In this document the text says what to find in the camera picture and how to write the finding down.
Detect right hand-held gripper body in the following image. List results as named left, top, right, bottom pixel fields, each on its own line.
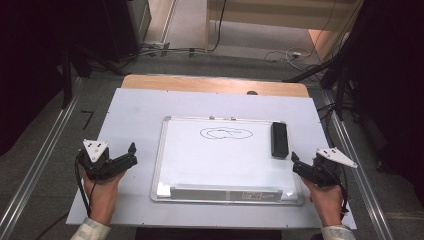
left=311, top=147, right=359, bottom=188

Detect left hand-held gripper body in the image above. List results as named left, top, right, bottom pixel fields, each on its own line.
left=77, top=138, right=117, bottom=182

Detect black whiteboard eraser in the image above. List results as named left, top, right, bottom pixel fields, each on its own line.
left=270, top=121, right=290, bottom=160

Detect person's left hand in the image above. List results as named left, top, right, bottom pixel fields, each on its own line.
left=81, top=170, right=127, bottom=226

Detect person's right hand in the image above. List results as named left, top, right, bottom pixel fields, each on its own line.
left=300, top=175, right=345, bottom=228

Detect large white base sheet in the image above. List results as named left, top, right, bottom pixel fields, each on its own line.
left=65, top=87, right=358, bottom=231

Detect silver-framed whiteboard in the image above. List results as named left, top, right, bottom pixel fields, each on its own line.
left=150, top=115, right=305, bottom=206

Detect black metal stand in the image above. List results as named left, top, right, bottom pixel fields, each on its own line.
left=59, top=41, right=126, bottom=110
left=282, top=31, right=356, bottom=122

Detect wooden table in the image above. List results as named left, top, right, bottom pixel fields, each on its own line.
left=120, top=73, right=311, bottom=99

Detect grey power strip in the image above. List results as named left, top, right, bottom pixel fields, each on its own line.
left=141, top=40, right=172, bottom=57

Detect dark cabinet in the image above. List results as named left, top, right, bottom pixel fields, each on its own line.
left=99, top=0, right=153, bottom=63

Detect light wooden furniture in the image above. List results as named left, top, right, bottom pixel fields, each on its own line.
left=204, top=0, right=365, bottom=61

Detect left hand-held gripper black cable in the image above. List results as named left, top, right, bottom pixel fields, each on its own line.
left=74, top=155, right=93, bottom=218

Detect hand-held gripper black cable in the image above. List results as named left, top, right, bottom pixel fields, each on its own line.
left=74, top=155, right=93, bottom=218
left=329, top=164, right=350, bottom=216

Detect right hand-held gripper black cable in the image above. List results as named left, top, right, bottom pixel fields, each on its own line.
left=329, top=164, right=350, bottom=216

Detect metal floor rail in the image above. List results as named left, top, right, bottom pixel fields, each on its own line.
left=320, top=90, right=397, bottom=240
left=0, top=77, right=85, bottom=240

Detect white floor cable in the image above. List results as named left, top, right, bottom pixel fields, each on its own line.
left=263, top=47, right=314, bottom=64

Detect black floor cables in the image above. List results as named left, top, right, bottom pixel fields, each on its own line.
left=123, top=46, right=208, bottom=66

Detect hanging black cable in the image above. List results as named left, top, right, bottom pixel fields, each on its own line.
left=209, top=0, right=228, bottom=53

